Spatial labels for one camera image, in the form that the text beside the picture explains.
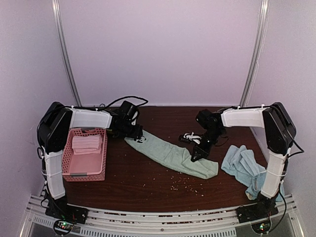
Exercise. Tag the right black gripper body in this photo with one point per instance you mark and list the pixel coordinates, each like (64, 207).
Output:
(206, 150)

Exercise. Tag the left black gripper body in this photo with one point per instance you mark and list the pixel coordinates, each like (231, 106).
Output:
(128, 132)

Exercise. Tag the green towel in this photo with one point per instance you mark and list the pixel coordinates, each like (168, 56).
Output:
(172, 156)

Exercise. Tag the pink towel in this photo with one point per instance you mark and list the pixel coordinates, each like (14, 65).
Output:
(84, 145)

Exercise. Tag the pink plastic basket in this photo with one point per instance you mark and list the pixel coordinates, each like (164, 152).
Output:
(84, 168)

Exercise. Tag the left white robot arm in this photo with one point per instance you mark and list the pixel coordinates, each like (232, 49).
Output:
(52, 134)

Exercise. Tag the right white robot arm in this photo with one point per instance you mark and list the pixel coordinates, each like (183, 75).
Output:
(280, 135)

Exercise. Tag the blue towel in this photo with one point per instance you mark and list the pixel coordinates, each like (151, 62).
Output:
(240, 163)

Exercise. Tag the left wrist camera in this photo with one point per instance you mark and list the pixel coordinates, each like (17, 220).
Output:
(134, 118)

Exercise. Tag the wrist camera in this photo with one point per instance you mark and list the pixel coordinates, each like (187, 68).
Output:
(134, 118)
(190, 138)

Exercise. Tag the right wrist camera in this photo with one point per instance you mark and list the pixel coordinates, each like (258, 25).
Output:
(190, 138)

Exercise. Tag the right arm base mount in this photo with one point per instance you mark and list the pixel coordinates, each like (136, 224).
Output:
(258, 214)

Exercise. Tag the aluminium front rail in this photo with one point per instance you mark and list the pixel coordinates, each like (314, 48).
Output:
(222, 222)

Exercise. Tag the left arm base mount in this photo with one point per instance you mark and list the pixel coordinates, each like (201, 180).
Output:
(64, 223)

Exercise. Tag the right aluminium frame post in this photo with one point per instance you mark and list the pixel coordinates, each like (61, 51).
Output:
(258, 45)

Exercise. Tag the aluminium frame post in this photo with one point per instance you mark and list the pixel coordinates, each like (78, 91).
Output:
(64, 51)
(258, 45)

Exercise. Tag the left aluminium frame post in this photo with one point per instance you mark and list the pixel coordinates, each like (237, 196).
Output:
(64, 51)

